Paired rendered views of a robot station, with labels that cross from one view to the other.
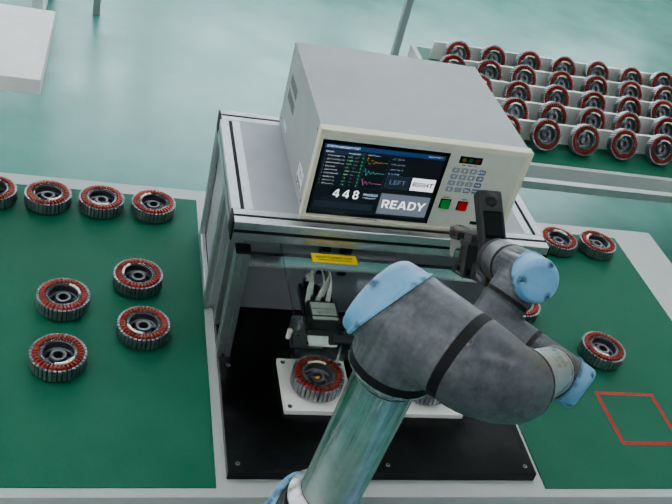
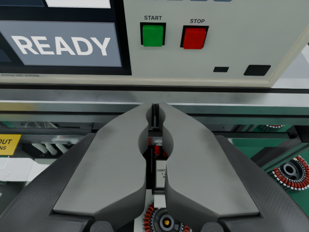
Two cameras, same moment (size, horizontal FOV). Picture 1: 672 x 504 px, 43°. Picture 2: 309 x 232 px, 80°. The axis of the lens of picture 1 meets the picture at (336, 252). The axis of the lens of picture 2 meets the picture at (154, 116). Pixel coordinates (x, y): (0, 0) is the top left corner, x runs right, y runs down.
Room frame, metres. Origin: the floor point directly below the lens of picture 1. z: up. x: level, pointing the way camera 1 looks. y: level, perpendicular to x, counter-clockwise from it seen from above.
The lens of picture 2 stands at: (1.36, -0.24, 1.28)
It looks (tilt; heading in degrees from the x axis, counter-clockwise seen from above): 57 degrees down; 18
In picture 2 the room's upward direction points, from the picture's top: 2 degrees clockwise
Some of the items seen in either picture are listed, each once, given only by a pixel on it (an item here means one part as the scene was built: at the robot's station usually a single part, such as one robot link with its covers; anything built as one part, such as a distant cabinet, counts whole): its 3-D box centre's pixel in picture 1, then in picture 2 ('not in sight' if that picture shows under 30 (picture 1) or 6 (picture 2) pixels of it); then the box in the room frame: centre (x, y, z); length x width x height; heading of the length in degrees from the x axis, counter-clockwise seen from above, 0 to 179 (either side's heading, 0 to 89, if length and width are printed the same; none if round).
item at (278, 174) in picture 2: not in sight; (288, 170); (1.63, -0.55, 0.77); 0.11 x 0.11 x 0.04
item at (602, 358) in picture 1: (601, 350); not in sight; (1.72, -0.71, 0.77); 0.11 x 0.11 x 0.04
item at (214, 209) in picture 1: (216, 217); not in sight; (1.63, 0.29, 0.91); 0.28 x 0.03 x 0.32; 19
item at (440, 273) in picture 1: (389, 269); (96, 137); (1.45, -0.12, 1.03); 0.62 x 0.01 x 0.03; 109
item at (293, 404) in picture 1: (314, 386); not in sight; (1.31, -0.03, 0.78); 0.15 x 0.15 x 0.01; 19
